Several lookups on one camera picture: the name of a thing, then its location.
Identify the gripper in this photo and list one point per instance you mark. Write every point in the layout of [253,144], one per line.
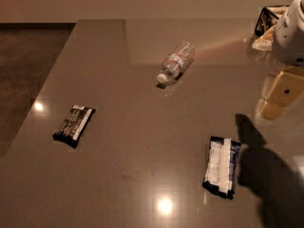
[290,38]

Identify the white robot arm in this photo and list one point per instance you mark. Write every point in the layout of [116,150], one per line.
[280,31]

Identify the clear plastic water bottle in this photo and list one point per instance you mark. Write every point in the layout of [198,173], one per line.
[176,63]

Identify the black rxbar wrapper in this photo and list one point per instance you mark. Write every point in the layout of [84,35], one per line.
[74,125]

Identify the white bag in basket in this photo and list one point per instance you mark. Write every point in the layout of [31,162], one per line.
[265,41]

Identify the black wire basket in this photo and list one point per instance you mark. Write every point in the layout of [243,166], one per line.
[268,17]

